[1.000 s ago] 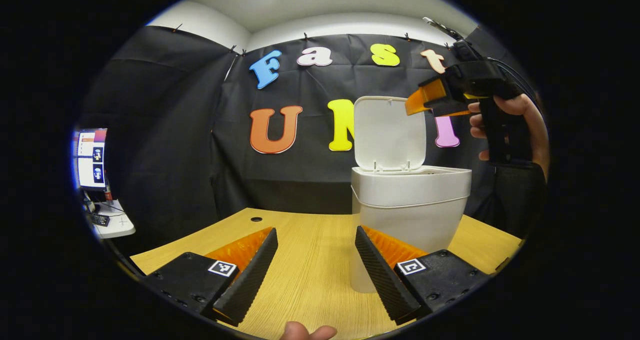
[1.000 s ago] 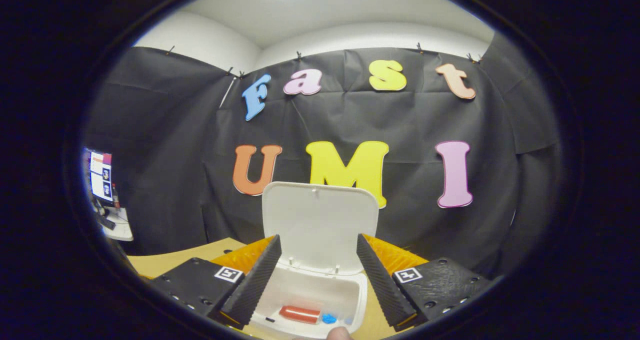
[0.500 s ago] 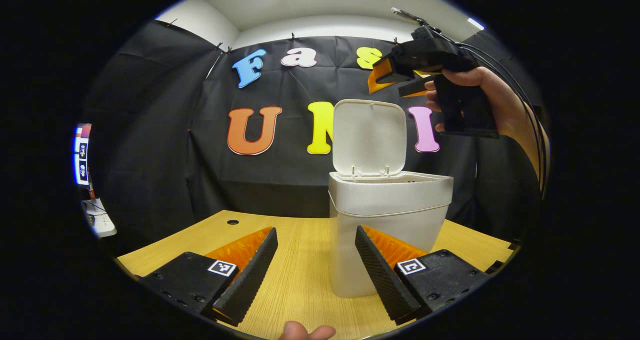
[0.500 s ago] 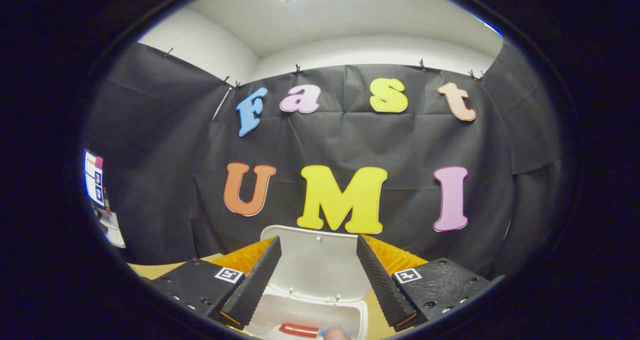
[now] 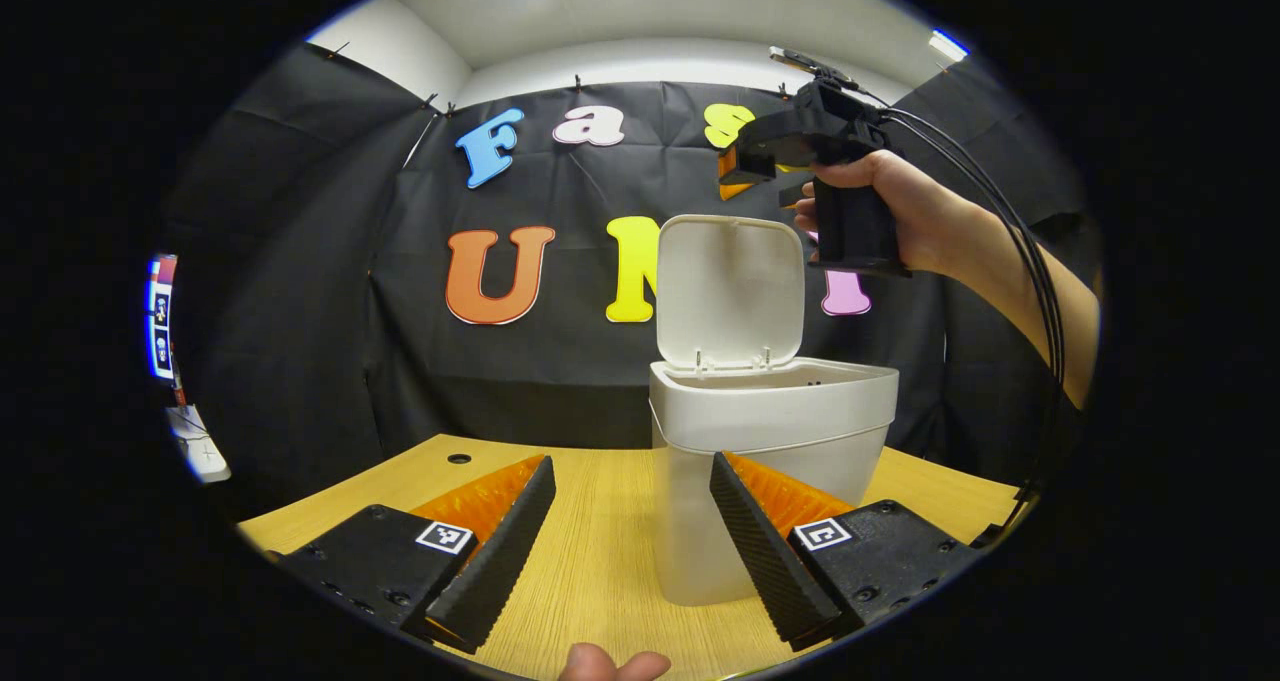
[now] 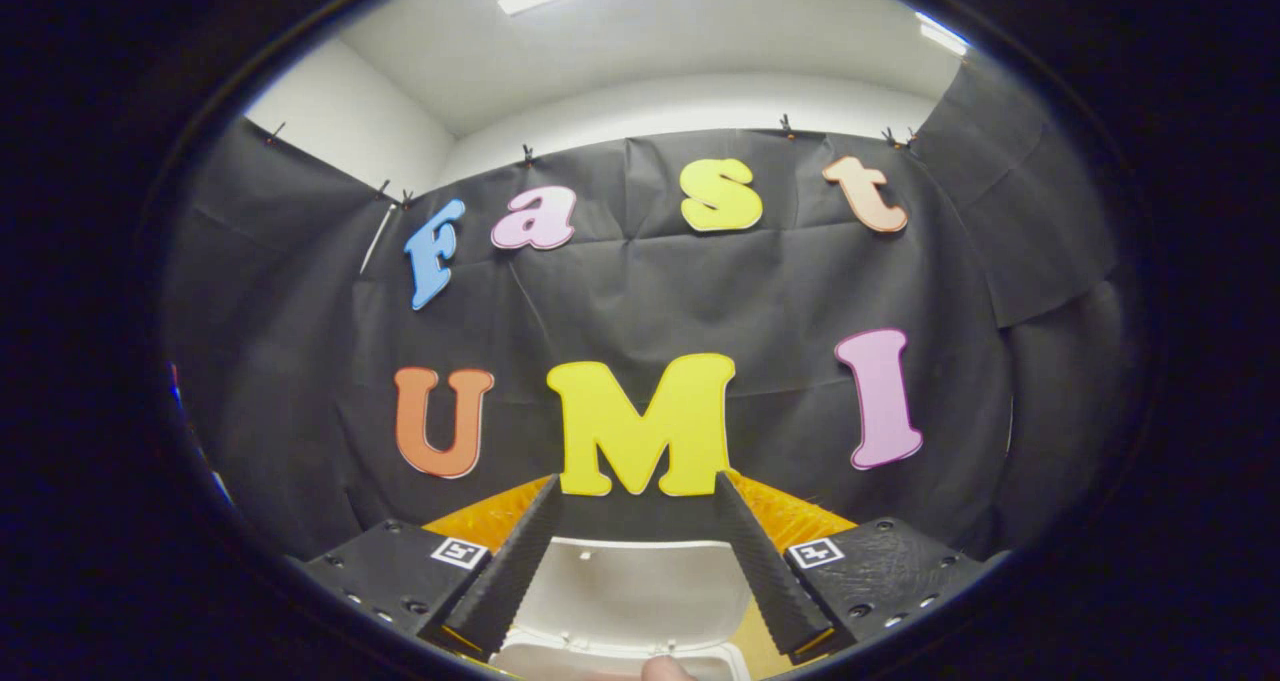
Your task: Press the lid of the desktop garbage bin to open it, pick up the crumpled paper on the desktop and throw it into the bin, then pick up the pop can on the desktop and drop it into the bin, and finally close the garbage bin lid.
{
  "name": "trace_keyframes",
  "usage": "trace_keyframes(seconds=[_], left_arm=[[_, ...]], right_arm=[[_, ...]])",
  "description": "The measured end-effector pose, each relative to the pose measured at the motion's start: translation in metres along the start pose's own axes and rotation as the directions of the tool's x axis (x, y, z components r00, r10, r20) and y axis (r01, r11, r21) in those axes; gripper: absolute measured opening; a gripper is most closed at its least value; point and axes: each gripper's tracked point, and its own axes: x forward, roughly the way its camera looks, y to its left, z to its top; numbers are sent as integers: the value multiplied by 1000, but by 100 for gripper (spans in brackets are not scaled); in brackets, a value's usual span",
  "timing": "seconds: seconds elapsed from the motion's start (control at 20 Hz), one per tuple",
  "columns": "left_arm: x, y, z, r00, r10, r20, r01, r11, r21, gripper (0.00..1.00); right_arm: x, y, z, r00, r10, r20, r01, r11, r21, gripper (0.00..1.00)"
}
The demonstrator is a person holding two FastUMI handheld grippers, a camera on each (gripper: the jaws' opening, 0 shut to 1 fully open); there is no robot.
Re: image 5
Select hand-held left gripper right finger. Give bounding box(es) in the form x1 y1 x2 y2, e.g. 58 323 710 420
709 451 981 653

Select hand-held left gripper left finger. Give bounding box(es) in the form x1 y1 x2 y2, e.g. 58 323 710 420
270 454 558 655

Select white desktop garbage bin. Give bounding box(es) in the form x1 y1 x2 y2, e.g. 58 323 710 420
648 213 900 607

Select white side table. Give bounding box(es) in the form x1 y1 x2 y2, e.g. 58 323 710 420
165 404 231 484

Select computer monitor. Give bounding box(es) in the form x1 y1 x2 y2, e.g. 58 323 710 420
147 253 181 382

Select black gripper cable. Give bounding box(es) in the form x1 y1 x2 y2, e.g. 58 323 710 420
878 104 1068 390
882 113 1063 390

